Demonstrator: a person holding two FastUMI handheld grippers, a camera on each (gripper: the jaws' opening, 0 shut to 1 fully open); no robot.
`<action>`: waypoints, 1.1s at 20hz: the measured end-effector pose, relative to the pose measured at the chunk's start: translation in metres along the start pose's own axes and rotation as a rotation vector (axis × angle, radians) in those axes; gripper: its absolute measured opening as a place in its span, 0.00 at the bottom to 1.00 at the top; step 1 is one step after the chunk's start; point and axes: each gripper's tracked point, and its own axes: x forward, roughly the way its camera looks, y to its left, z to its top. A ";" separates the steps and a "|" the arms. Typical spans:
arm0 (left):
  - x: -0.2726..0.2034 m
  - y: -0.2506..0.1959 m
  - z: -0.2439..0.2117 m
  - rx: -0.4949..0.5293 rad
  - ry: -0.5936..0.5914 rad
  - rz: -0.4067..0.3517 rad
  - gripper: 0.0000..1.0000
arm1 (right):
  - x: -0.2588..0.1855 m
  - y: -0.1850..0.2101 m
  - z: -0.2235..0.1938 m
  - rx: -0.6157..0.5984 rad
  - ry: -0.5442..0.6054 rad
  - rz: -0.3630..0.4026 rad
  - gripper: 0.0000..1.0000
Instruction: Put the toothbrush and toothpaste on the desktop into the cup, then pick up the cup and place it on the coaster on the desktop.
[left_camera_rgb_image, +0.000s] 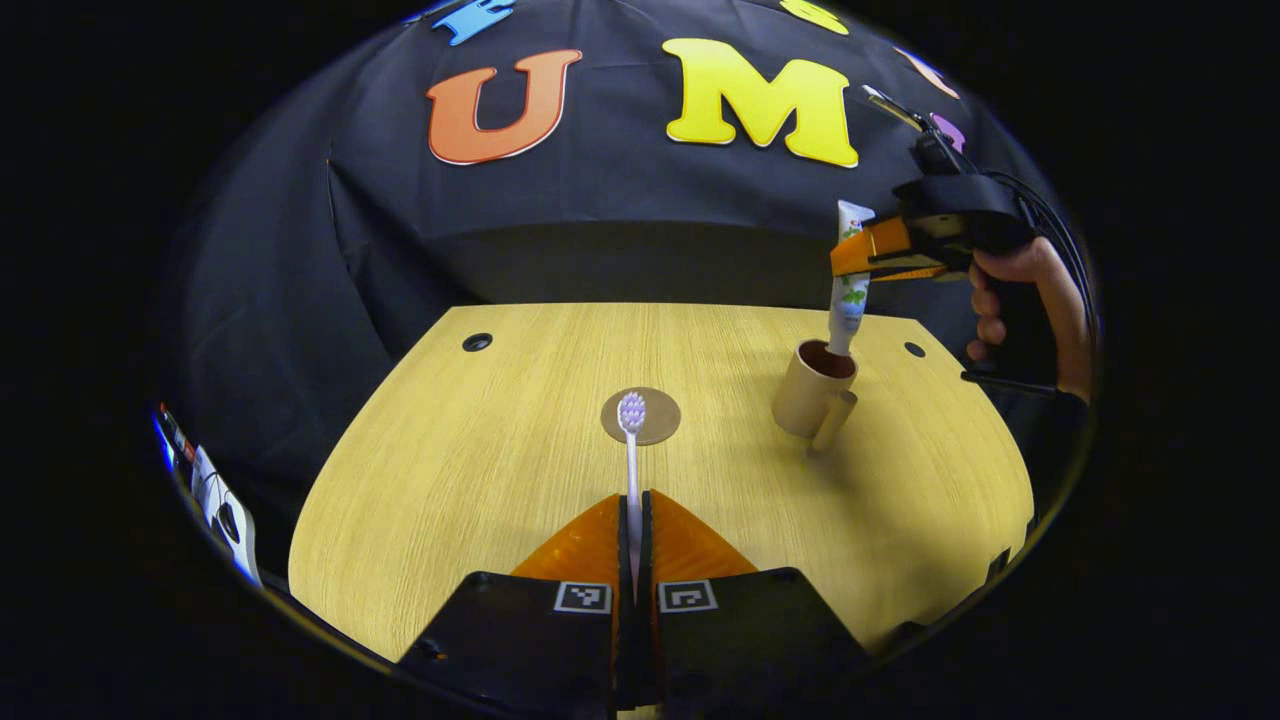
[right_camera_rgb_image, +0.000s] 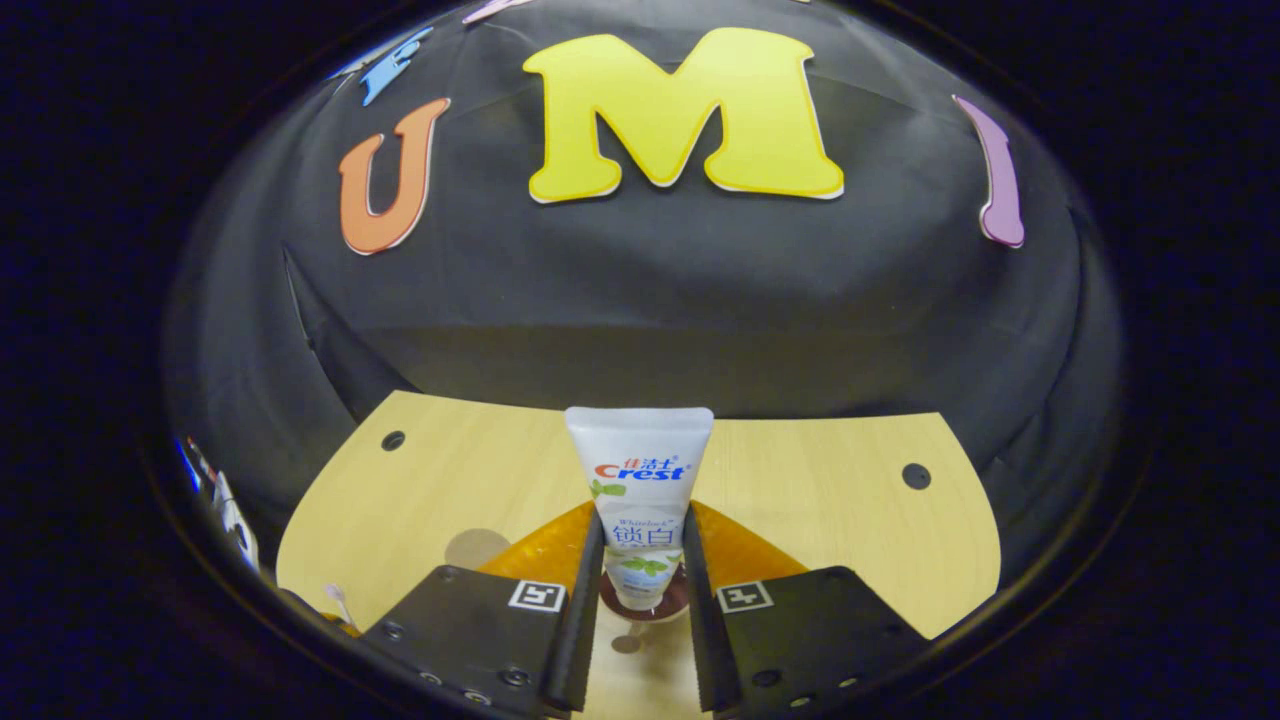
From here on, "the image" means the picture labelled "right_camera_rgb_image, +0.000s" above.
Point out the white toothpaste tube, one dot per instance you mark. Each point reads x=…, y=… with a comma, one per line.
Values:
x=640, y=490

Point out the wooden desktop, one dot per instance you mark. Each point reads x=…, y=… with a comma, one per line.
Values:
x=820, y=520

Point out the black desk grommet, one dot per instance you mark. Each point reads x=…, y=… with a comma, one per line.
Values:
x=393, y=440
x=916, y=476

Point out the round brown coaster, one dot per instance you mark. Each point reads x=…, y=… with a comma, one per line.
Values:
x=478, y=548

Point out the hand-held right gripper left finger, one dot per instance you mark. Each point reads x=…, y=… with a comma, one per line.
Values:
x=580, y=620

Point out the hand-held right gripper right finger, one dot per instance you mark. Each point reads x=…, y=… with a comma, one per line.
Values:
x=700, y=630

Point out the beige cup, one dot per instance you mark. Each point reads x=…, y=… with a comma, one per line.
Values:
x=665, y=605

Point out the black backdrop cloth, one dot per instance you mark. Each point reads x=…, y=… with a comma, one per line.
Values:
x=650, y=290

